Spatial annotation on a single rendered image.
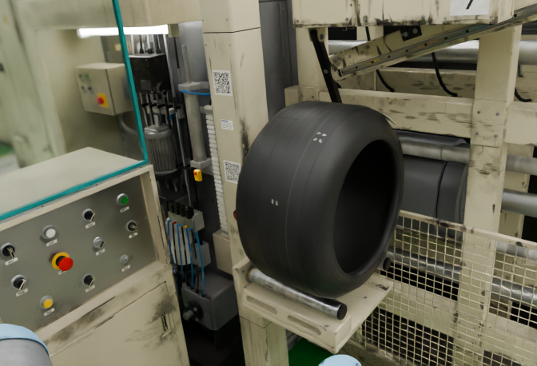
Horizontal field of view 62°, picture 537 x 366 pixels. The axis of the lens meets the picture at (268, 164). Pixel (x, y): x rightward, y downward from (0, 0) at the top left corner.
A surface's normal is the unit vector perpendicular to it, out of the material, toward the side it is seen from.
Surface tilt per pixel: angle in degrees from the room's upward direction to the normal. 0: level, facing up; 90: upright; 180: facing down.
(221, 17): 90
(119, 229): 90
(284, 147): 41
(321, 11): 90
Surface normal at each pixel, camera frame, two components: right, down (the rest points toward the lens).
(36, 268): 0.77, 0.17
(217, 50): -0.63, 0.33
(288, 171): -0.55, -0.31
